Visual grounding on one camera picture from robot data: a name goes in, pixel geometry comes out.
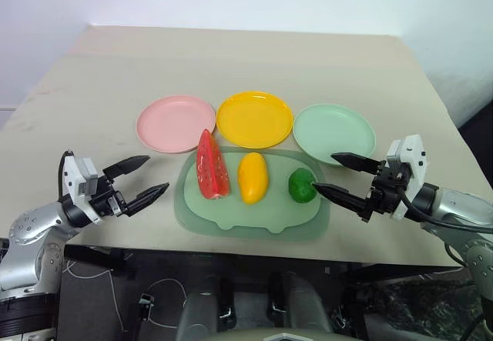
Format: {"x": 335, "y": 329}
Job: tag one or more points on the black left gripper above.
{"x": 109, "y": 198}

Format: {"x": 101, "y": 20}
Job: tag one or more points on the red watermelon slice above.
{"x": 211, "y": 168}

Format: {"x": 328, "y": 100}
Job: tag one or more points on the light green plate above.
{"x": 331, "y": 133}

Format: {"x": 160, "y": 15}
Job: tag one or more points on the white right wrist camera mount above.
{"x": 409, "y": 160}

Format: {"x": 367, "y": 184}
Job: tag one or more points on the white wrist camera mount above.
{"x": 409, "y": 160}
{"x": 79, "y": 179}

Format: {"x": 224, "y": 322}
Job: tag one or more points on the yellow plate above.
{"x": 254, "y": 119}

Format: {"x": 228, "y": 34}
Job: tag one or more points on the dark grey robot leg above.
{"x": 298, "y": 302}
{"x": 204, "y": 306}

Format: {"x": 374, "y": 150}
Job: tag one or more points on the green translucent tray mat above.
{"x": 252, "y": 218}

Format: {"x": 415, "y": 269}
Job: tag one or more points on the black table frame bar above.
{"x": 96, "y": 256}

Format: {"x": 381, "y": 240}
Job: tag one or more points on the green pepper toy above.
{"x": 302, "y": 185}

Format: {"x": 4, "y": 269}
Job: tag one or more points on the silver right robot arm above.
{"x": 460, "y": 218}

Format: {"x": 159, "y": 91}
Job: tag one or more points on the yellow mango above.
{"x": 252, "y": 177}

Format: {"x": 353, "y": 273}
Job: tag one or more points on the dark grey left robot leg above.
{"x": 204, "y": 306}

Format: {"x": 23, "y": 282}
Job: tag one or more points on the dark grey right robot leg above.
{"x": 298, "y": 302}

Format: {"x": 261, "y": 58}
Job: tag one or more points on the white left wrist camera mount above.
{"x": 79, "y": 179}

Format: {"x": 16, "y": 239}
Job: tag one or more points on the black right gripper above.
{"x": 387, "y": 191}

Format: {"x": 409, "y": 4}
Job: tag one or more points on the pink plate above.
{"x": 176, "y": 123}

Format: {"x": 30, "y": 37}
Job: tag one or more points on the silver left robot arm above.
{"x": 32, "y": 237}

